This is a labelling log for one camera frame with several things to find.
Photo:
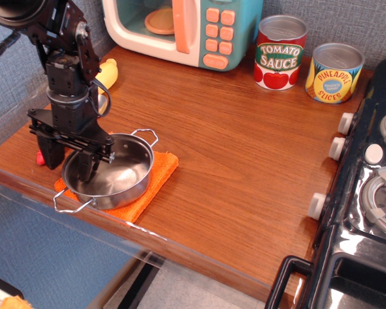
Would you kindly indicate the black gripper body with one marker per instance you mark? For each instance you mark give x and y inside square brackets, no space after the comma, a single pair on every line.
[73,122]

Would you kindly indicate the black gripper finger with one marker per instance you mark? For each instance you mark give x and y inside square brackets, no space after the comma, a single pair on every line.
[52,151]
[87,165]

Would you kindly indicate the small steel pot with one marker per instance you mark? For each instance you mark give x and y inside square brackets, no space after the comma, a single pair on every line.
[115,184]

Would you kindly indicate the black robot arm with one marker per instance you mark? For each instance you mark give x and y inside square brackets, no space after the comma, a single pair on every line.
[62,38]

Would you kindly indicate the orange folded cloth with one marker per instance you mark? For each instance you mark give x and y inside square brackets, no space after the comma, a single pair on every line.
[163,167]

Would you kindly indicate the white stove knob top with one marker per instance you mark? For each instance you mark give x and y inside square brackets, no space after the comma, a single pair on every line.
[345,123]

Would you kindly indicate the white stove knob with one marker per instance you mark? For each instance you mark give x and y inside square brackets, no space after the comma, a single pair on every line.
[316,205]
[336,148]
[345,123]

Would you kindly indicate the pink ridged toy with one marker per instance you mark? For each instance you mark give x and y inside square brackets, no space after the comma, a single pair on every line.
[40,159]

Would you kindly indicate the clear acrylic table guard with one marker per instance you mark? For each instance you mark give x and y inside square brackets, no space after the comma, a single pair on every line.
[174,256]

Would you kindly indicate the orange toy plate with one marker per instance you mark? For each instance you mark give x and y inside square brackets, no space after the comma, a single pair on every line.
[160,21]

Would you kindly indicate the orange fuzzy object corner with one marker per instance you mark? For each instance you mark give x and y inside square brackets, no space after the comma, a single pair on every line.
[15,302]

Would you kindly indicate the teal toy microwave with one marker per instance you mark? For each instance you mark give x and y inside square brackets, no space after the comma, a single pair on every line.
[213,35]

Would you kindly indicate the tomato sauce can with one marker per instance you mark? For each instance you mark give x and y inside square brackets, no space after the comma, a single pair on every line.
[279,49]

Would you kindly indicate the white stove knob bottom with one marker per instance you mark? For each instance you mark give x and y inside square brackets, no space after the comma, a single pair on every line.
[316,205]

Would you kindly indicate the white stove knob middle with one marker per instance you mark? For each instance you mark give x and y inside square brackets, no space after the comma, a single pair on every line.
[336,148]

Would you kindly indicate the pineapple slices can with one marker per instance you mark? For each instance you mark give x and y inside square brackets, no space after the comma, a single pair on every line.
[334,72]

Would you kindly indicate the black toy stove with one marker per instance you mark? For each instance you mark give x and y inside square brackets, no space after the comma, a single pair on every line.
[349,252]

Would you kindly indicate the white round stove button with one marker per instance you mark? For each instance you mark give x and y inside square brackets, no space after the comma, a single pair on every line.
[373,154]

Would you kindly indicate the grey stove burner front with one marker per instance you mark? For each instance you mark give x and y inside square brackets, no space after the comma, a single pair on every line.
[373,199]

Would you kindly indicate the black oven door handle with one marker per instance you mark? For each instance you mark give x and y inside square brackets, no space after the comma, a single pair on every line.
[290,265]

